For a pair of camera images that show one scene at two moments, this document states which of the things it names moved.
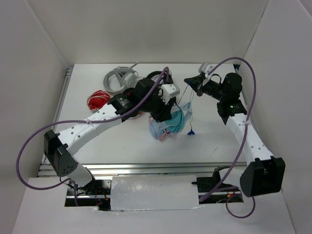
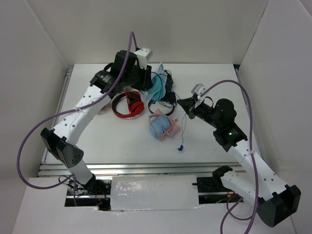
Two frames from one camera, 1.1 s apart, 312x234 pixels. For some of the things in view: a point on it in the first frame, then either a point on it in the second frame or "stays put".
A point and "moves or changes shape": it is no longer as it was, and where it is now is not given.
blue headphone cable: (191, 104) → (181, 147)
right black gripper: (198, 83) → (188, 105)
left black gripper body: (156, 107) → (137, 78)
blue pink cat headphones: (157, 128) stays put
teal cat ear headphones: (178, 118) moves or changes shape
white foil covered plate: (154, 192) stays put
